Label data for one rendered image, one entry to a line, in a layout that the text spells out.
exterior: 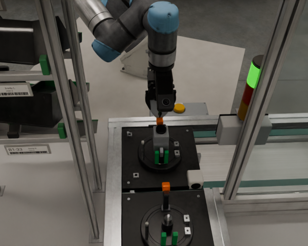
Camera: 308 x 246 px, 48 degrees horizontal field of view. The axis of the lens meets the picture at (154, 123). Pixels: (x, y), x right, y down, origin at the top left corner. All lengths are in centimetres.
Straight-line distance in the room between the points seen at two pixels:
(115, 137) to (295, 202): 60
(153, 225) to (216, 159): 35
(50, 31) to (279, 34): 38
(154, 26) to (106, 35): 16
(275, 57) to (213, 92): 84
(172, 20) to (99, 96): 69
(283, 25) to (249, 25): 311
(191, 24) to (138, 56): 218
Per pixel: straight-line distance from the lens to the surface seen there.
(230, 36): 352
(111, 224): 99
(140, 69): 152
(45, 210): 116
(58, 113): 76
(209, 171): 114
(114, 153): 113
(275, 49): 67
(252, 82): 75
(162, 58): 90
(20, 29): 64
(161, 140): 100
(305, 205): 117
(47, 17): 54
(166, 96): 92
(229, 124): 84
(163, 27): 85
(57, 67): 59
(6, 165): 130
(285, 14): 64
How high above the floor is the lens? 183
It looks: 47 degrees down
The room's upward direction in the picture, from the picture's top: 2 degrees clockwise
